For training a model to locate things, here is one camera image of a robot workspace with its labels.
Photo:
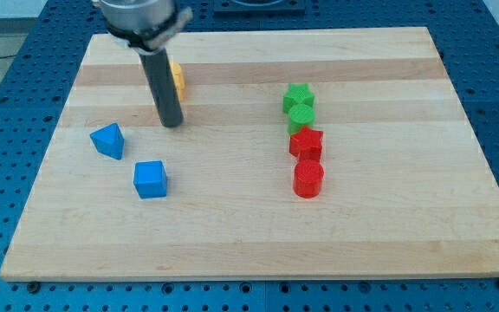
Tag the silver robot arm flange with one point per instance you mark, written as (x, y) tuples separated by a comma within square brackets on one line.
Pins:
[(143, 25)]

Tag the red star block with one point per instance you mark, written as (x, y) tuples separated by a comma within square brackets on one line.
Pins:
[(306, 144)]

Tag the green star block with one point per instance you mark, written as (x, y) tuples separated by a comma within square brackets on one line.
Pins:
[(297, 94)]

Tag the red cylinder block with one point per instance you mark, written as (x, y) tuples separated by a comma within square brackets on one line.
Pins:
[(308, 178)]

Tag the wooden board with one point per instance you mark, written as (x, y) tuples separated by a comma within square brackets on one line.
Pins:
[(407, 192)]

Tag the green cylinder block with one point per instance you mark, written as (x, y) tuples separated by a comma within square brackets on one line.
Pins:
[(298, 116)]

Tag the blue cube block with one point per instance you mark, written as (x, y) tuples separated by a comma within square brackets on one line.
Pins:
[(150, 179)]

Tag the yellow block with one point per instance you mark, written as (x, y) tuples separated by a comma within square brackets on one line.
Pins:
[(178, 78)]

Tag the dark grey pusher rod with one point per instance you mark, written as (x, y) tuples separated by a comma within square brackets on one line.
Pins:
[(161, 83)]

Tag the blue triangle block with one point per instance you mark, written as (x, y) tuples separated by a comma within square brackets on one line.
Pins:
[(109, 141)]

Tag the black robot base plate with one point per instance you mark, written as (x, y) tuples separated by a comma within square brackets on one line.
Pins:
[(258, 6)]

